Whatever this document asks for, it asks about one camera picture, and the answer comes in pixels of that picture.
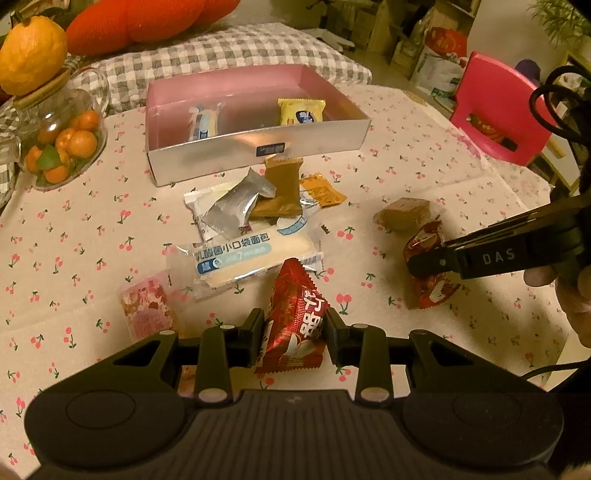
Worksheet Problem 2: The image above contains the orange snack packet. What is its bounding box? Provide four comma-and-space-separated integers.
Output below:
298, 172, 347, 209

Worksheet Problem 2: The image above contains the grey checked cushion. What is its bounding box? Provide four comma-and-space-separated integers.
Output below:
68, 23, 374, 114

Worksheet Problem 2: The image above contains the pink floral snack packet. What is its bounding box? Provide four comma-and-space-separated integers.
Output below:
117, 271, 182, 339

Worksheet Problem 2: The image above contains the person's right hand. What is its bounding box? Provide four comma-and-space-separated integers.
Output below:
523, 267, 591, 348

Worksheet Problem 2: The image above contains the brown snack packet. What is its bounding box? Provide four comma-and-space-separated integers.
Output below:
250, 156, 305, 218

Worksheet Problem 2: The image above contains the brown cake in clear wrapper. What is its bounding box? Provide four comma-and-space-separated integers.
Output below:
372, 197, 445, 232

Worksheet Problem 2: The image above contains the red plush cushion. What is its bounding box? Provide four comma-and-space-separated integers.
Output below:
65, 0, 242, 56

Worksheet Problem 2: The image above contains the black cable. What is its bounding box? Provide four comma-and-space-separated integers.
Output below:
528, 66, 591, 140

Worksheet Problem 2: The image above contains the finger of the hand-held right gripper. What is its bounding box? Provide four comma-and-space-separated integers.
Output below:
406, 202, 553, 278

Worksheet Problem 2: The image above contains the cherry print tablecloth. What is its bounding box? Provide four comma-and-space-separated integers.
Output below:
0, 83, 570, 467

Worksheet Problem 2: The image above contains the pink cardboard box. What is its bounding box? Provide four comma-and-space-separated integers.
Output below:
144, 64, 373, 186

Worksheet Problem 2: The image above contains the silver foil packet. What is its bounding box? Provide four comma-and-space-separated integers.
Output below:
202, 168, 277, 234

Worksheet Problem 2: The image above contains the large orange citrus fruit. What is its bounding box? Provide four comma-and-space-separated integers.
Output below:
0, 16, 69, 98

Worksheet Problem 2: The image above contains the white and red bag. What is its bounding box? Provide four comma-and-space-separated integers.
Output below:
410, 18, 470, 100

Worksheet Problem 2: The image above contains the clear bread packet blue label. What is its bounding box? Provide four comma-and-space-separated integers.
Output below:
165, 203, 325, 302

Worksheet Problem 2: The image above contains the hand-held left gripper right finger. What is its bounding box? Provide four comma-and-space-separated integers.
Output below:
324, 307, 481, 402

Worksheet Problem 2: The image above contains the pink plastic chair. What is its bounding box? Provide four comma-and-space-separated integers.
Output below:
449, 51, 558, 168

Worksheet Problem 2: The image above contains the red snack packet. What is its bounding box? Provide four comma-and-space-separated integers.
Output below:
253, 258, 331, 376
403, 220, 463, 311

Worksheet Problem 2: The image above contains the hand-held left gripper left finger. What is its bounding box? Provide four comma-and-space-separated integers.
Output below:
107, 308, 266, 403

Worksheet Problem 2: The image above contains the white and blue snack packet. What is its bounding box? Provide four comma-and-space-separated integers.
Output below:
187, 102, 227, 142

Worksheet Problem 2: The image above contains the yellow snack packet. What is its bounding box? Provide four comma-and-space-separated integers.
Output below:
276, 97, 328, 126

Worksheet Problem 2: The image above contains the green plant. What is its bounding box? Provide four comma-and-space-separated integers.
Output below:
530, 0, 591, 48

